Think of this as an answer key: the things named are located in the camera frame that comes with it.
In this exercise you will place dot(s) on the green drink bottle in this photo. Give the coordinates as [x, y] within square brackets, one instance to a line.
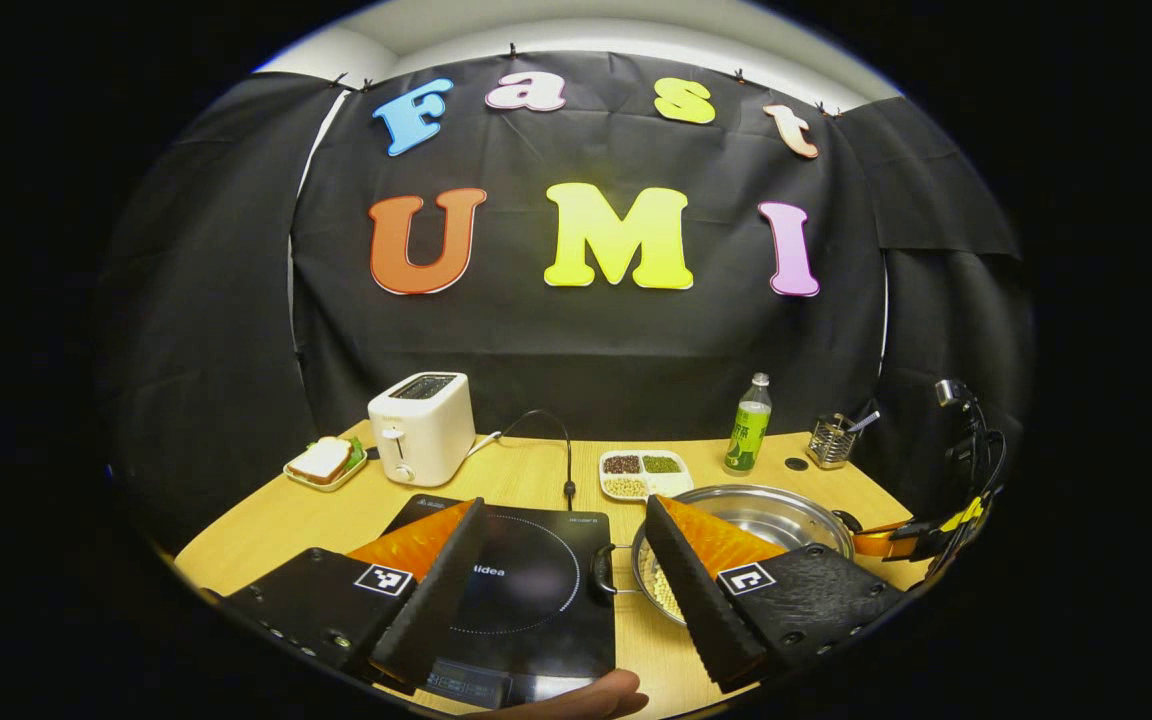
[746, 430]

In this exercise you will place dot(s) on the pile of soybeans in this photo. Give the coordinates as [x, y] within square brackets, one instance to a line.
[664, 590]

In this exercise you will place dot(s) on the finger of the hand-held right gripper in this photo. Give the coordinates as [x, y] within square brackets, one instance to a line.
[886, 543]

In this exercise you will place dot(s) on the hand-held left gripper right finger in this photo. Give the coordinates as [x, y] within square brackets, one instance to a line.
[696, 600]

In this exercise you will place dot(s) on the black induction cooktop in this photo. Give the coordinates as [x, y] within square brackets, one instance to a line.
[536, 600]

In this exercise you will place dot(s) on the sandwich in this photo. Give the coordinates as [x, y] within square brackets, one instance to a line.
[321, 460]

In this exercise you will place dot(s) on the white toaster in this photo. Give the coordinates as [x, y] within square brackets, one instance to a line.
[421, 430]

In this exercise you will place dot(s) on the metal utensil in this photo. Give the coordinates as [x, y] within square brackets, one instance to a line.
[864, 422]

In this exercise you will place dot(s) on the stainless steel pot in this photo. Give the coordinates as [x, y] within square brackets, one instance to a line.
[776, 515]

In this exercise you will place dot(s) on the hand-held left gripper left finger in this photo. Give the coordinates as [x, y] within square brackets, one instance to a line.
[436, 600]

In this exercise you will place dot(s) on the small sandwich plate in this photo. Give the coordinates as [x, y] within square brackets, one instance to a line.
[331, 482]

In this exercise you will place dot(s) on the white compartment dish with beans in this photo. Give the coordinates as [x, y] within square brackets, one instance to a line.
[671, 482]

